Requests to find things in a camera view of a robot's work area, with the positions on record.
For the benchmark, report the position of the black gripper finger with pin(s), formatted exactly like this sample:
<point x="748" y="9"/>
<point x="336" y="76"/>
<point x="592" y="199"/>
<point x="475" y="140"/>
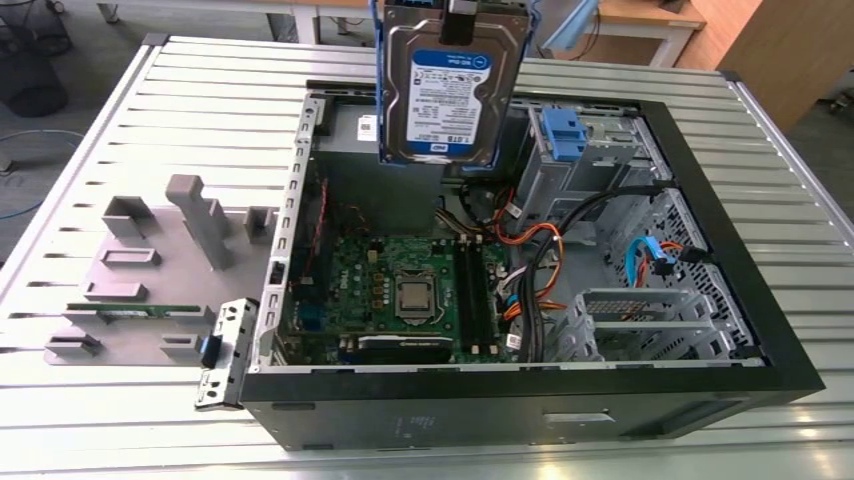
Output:
<point x="459" y="30"/>

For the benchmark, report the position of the silver CPU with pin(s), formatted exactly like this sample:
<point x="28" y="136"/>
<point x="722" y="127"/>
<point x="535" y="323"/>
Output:
<point x="416" y="295"/>

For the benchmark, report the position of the black PC case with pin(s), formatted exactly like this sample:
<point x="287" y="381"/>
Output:
<point x="467" y="400"/>

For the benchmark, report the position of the metal expansion slot bracket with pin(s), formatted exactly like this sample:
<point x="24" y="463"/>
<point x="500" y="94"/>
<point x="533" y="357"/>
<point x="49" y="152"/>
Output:
<point x="229" y="350"/>

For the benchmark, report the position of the blue plastic drive latch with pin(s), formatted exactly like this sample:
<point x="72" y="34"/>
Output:
<point x="563" y="135"/>

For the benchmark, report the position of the black RAM slot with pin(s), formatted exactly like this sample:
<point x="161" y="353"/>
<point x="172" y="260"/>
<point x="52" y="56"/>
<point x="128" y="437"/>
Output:
<point x="467" y="300"/>
<point x="484" y="300"/>

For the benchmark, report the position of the grey power supply unit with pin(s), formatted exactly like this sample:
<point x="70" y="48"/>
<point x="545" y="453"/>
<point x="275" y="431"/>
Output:
<point x="373" y="195"/>

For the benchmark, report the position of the black graphics card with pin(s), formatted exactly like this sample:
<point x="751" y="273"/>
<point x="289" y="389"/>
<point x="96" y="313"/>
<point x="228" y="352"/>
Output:
<point x="400" y="347"/>

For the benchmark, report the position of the green RAM stick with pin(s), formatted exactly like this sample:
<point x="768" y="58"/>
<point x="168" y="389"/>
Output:
<point x="167" y="311"/>

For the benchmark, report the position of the grey parts rack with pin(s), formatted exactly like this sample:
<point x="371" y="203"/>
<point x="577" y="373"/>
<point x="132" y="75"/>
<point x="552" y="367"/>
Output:
<point x="180" y="285"/>

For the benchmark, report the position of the white metal desk frame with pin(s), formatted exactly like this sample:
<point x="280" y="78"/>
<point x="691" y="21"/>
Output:
<point x="303" y="27"/>

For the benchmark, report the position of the wooden cabinet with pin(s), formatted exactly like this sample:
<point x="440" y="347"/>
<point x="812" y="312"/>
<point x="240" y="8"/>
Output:
<point x="787" y="50"/>

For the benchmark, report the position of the metal optical drive cage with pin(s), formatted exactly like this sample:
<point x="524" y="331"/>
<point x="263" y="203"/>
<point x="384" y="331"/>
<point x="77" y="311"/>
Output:
<point x="587" y="175"/>

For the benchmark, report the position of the black chair caster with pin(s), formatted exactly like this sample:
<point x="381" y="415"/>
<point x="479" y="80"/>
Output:
<point x="836" y="102"/>

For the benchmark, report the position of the hard disk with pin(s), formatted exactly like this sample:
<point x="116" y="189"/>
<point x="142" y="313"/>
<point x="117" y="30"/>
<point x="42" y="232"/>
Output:
<point x="447" y="100"/>

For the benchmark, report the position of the metal disk bay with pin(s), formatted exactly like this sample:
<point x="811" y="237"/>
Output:
<point x="667" y="326"/>

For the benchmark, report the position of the green motherboard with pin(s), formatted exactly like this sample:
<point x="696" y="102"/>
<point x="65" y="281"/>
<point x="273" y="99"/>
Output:
<point x="360" y="255"/>

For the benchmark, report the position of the black mesh bin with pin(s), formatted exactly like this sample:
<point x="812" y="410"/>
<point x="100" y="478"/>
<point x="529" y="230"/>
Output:
<point x="33" y="85"/>

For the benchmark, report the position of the CPU socket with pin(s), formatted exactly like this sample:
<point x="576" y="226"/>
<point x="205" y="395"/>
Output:
<point x="419" y="274"/>

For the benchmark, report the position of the wooden desk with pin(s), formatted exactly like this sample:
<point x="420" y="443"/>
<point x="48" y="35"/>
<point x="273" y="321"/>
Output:
<point x="654" y="15"/>

